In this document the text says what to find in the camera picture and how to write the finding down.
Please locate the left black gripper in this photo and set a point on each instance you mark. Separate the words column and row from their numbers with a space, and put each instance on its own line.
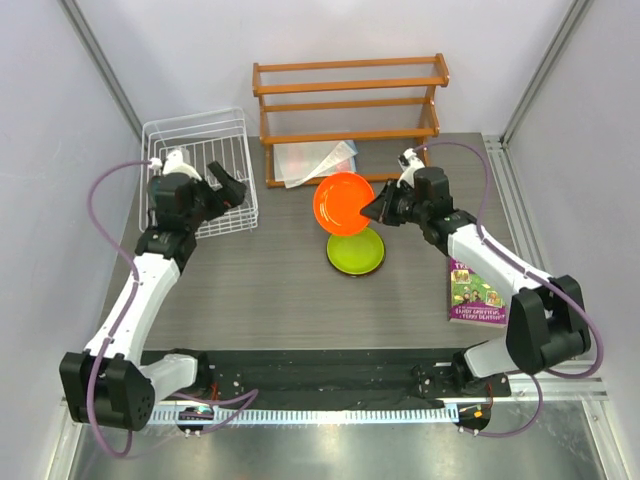
column 232, row 190

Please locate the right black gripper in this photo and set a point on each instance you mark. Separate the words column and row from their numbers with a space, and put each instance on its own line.
column 382, row 208

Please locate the orange plate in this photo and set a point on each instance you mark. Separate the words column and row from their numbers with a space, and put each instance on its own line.
column 337, row 203

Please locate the green plate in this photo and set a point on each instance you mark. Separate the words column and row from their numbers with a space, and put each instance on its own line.
column 366, row 241

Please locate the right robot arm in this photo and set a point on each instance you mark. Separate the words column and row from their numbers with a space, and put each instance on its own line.
column 547, row 323

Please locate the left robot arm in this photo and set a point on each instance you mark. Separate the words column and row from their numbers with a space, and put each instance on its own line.
column 106, row 384

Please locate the orange wooden shelf rack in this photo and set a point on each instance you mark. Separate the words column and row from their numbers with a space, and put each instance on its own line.
column 358, row 100

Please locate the clear plastic document sleeve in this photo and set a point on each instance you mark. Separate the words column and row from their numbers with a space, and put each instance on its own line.
column 298, row 163

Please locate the purple treehouse book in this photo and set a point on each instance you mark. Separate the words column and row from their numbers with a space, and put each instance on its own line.
column 472, row 300

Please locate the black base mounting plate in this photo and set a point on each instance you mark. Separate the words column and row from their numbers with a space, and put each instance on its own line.
column 340, row 380

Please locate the white wire dish rack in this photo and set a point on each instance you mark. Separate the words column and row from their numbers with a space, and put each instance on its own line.
column 216, row 136

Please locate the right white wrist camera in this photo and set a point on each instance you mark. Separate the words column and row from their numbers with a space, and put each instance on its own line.
column 410, row 163

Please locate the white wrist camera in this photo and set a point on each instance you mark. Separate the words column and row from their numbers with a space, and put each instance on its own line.
column 410, row 163
column 177, row 160

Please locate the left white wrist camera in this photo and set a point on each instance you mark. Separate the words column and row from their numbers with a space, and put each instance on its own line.
column 177, row 160

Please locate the slotted cable duct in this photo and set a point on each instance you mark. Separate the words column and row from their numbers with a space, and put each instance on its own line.
column 170, row 415

